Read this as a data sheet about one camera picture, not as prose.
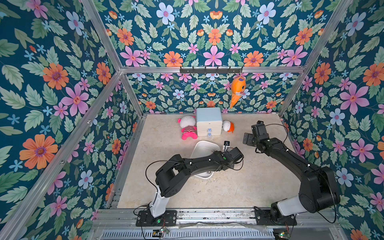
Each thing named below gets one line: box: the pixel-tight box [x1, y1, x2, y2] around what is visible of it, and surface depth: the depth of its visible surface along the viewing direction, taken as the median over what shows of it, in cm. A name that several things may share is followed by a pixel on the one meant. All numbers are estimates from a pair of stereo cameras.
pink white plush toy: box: [177, 115, 198, 141], surface depth 107 cm
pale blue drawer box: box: [196, 107, 223, 137], surface depth 100 cm
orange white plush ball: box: [222, 120, 235, 133], surface depth 107 cm
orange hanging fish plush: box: [230, 73, 248, 109], surface depth 96 cm
